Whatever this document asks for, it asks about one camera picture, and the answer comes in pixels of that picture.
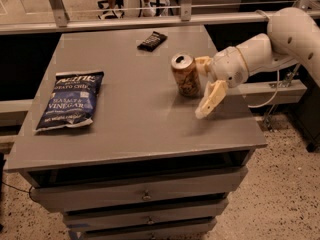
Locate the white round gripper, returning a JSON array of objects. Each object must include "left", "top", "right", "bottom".
[{"left": 195, "top": 46, "right": 249, "bottom": 119}]

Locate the orange soda can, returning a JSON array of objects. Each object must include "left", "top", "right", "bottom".
[{"left": 171, "top": 52, "right": 201, "bottom": 97}]

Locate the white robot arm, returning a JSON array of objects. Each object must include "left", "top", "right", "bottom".
[{"left": 195, "top": 7, "right": 320, "bottom": 119}]

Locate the black snack bar wrapper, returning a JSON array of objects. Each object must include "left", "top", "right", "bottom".
[{"left": 137, "top": 31, "right": 167, "bottom": 52}]

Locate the grey drawer cabinet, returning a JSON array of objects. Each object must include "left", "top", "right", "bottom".
[{"left": 5, "top": 26, "right": 266, "bottom": 240}]

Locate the top drawer knob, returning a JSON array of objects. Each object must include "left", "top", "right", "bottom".
[{"left": 142, "top": 191, "right": 152, "bottom": 201}]

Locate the drawer knob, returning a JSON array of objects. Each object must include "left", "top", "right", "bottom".
[
  {"left": 147, "top": 217, "right": 155, "bottom": 225},
  {"left": 142, "top": 191, "right": 152, "bottom": 201}
]

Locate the blue potato chip bag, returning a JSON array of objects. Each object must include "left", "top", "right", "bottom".
[{"left": 36, "top": 71, "right": 104, "bottom": 132}]

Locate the middle drawer knob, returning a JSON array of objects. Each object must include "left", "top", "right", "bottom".
[{"left": 147, "top": 217, "right": 155, "bottom": 225}]

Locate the metal railing frame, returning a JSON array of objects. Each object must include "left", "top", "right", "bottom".
[{"left": 0, "top": 0, "right": 320, "bottom": 35}]

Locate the white cable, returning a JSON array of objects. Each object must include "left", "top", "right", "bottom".
[{"left": 248, "top": 9, "right": 282, "bottom": 109}]

